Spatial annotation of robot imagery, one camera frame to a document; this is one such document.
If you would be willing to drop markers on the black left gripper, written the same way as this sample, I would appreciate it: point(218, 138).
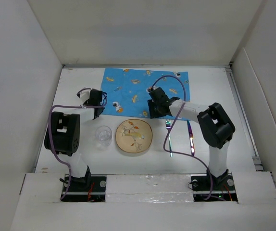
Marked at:
point(102, 109)

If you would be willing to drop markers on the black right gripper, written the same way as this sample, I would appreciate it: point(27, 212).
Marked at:
point(153, 113)

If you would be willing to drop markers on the blue space-print cloth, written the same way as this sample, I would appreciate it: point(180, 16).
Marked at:
point(128, 89)

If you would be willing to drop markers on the beige bird-pattern plate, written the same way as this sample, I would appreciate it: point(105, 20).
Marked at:
point(134, 136)

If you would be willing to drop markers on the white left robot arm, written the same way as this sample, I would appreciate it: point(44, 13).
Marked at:
point(63, 132)

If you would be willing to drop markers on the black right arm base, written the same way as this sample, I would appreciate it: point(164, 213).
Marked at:
point(222, 191)

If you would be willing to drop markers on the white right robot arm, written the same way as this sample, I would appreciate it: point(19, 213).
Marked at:
point(216, 126)

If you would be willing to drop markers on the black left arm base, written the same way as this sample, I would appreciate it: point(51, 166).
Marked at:
point(92, 192)

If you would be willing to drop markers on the iridescent fork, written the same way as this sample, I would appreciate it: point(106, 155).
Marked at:
point(168, 127)

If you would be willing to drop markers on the clear plastic cup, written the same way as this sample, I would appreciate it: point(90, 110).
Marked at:
point(103, 137)

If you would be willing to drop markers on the iridescent knife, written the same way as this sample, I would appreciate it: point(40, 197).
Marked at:
point(190, 133)

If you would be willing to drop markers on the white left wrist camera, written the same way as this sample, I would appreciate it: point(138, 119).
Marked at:
point(84, 93)

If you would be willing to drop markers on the aluminium rail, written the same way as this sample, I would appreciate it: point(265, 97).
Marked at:
point(245, 125)

